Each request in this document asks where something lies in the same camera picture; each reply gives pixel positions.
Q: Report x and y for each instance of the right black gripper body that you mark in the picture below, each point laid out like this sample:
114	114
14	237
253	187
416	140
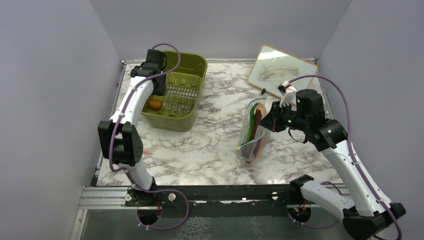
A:
287	118

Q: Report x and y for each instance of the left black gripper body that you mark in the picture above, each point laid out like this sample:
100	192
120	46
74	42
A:
159	88

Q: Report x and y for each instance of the clear zip top bag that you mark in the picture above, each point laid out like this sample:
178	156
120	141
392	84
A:
244	130

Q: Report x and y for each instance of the brown avocado pit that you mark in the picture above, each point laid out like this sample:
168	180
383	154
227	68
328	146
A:
155	104

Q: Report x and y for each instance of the olive green plastic bin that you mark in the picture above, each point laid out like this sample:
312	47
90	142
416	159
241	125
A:
183	92

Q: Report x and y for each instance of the red meat slice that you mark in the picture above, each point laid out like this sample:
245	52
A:
261	107

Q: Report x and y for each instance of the orange squash slice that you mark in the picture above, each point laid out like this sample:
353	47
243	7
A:
253	148

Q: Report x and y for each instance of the green chili pepper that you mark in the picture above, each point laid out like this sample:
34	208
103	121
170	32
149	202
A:
255	115

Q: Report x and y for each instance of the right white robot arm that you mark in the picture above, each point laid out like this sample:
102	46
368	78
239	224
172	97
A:
368	210

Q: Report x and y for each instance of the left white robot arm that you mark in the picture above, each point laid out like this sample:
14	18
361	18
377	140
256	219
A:
119	139

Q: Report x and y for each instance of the wood framed whiteboard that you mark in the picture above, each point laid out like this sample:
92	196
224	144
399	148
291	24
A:
273	66

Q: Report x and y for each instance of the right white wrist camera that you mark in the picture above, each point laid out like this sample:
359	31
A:
288	93

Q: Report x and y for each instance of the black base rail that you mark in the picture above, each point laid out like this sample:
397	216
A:
211	201

